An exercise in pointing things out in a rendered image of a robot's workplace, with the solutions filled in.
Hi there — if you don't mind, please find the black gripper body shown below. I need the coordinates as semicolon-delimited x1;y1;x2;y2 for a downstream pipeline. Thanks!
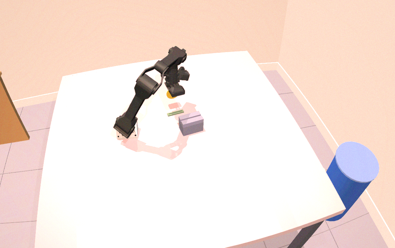
163;71;185;97

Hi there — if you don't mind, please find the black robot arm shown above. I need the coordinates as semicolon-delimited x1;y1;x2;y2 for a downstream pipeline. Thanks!
113;46;190;138

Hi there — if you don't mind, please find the gold coin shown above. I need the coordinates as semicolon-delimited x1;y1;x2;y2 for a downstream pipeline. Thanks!
166;91;176;99

